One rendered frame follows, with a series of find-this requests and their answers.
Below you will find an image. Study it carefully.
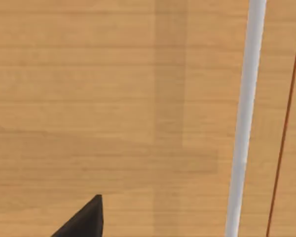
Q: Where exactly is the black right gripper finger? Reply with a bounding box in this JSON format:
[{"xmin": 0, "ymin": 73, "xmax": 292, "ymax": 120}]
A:
[{"xmin": 50, "ymin": 194, "xmax": 105, "ymax": 237}]

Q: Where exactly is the long metal handle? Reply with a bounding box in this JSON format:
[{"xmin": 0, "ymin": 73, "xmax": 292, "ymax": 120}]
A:
[{"xmin": 224, "ymin": 0, "xmax": 267, "ymax": 237}]

